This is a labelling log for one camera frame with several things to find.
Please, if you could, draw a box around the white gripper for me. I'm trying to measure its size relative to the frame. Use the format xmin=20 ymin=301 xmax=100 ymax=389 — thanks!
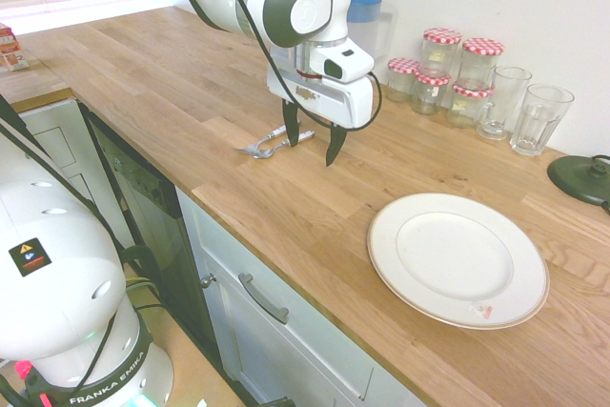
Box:
xmin=266 ymin=66 xmax=376 ymax=168

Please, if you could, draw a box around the white-handled metal spoon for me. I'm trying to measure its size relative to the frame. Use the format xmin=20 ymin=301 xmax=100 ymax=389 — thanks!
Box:
xmin=251 ymin=129 xmax=315 ymax=161

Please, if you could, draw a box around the white gold-rimmed plate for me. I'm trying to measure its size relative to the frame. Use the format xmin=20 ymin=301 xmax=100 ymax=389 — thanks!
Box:
xmin=366 ymin=192 xmax=552 ymax=331

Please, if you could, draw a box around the plastic pitcher light blue lid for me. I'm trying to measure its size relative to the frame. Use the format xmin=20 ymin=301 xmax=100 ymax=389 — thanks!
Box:
xmin=346 ymin=0 xmax=399 ymax=71

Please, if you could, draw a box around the tall jar red checked lid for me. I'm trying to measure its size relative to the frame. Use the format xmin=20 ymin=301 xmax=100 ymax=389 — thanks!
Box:
xmin=422 ymin=27 xmax=464 ymax=79
xmin=459 ymin=37 xmax=506 ymax=88

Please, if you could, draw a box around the black fronted dishwasher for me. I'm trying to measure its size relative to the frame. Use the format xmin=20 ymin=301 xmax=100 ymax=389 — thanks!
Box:
xmin=77 ymin=100 xmax=226 ymax=371

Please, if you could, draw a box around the clear glass mug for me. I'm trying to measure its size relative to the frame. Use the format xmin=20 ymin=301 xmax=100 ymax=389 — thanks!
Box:
xmin=476 ymin=65 xmax=533 ymax=142

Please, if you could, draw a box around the white kitchen drawer cabinet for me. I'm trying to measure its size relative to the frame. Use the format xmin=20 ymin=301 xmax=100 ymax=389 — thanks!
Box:
xmin=174 ymin=186 xmax=420 ymax=407

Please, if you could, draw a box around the clear glass tumbler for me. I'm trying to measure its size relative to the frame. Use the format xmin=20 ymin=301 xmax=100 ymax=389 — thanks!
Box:
xmin=509 ymin=83 xmax=576 ymax=157

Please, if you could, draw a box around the white side cabinet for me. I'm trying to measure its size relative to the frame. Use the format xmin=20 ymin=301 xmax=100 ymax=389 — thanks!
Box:
xmin=17 ymin=95 xmax=135 ymax=249

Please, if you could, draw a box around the dark green round base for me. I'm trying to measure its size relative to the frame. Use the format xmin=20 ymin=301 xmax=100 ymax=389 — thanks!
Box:
xmin=546 ymin=153 xmax=610 ymax=215

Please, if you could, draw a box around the orange white carton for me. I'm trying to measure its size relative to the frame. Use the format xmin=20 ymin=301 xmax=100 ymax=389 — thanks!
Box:
xmin=0 ymin=22 xmax=31 ymax=73

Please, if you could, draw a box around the white-handled metal fork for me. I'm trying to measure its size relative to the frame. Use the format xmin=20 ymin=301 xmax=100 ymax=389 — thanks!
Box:
xmin=232 ymin=123 xmax=287 ymax=156

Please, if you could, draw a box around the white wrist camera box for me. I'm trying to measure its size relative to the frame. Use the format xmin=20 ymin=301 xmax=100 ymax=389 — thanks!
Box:
xmin=310 ymin=42 xmax=376 ymax=86

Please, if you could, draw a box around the grey metal drawer handle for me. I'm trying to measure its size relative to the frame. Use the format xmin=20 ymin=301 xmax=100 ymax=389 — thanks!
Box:
xmin=237 ymin=273 xmax=291 ymax=325

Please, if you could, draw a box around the yellow green cable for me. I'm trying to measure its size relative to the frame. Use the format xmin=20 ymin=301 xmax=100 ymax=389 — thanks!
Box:
xmin=124 ymin=275 xmax=154 ymax=292

